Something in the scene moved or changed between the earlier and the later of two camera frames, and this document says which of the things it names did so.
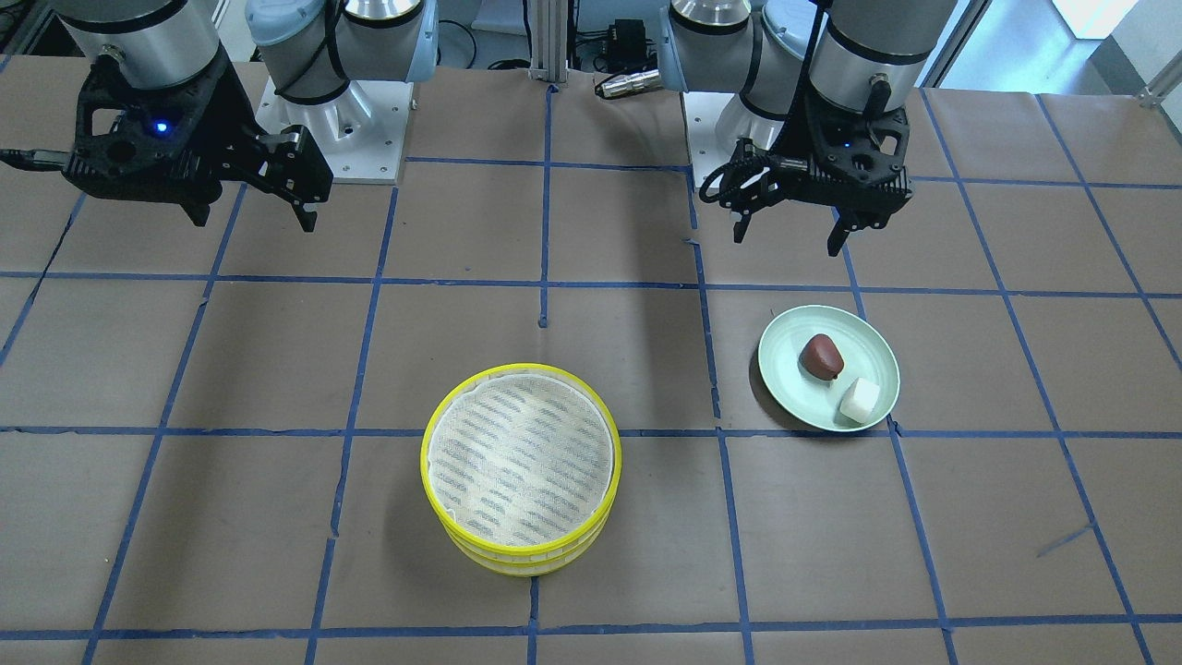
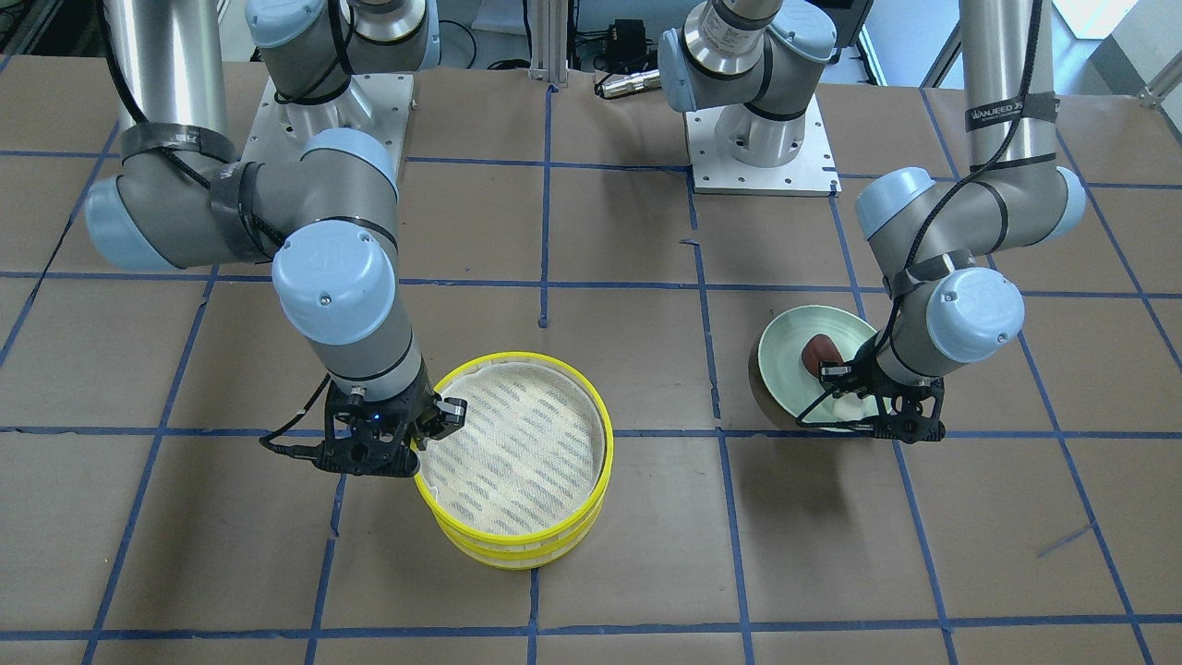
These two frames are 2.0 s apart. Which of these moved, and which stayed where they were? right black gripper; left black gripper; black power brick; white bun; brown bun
Moved: right black gripper; left black gripper
Stayed: white bun; brown bun; black power brick
